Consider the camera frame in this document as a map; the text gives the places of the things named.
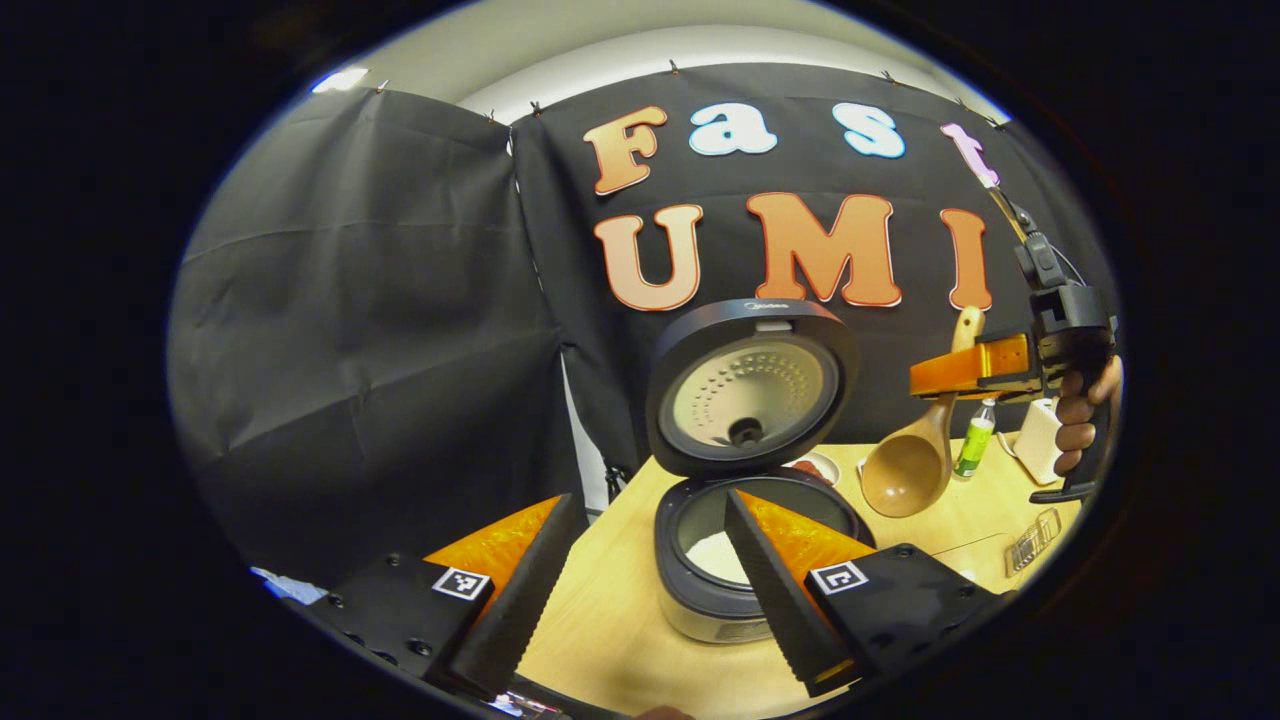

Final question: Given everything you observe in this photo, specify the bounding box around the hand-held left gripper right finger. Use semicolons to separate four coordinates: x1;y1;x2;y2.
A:
722;487;1003;700

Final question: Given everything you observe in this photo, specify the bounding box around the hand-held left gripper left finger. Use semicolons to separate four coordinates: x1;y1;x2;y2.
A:
310;490;591;701

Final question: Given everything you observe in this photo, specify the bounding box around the wooden spoon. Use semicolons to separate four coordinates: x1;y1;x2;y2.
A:
860;305;988;520

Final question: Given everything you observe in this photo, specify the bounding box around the clear rice container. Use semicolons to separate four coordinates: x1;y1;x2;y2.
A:
935;532;1016;593

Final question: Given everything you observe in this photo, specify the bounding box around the black silver rice cooker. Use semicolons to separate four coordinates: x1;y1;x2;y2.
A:
644;297;880;645

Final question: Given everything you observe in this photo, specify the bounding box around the green label plastic bottle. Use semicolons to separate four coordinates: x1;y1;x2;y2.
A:
953;398;999;480

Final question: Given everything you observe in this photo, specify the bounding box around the white toaster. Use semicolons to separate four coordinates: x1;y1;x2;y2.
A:
1013;397;1064;487

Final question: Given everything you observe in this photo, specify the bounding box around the round white plate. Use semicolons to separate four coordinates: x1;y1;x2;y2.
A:
783;450;842;488

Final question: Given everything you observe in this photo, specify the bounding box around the black backdrop cloth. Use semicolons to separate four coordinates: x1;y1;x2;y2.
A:
168;62;1116;591

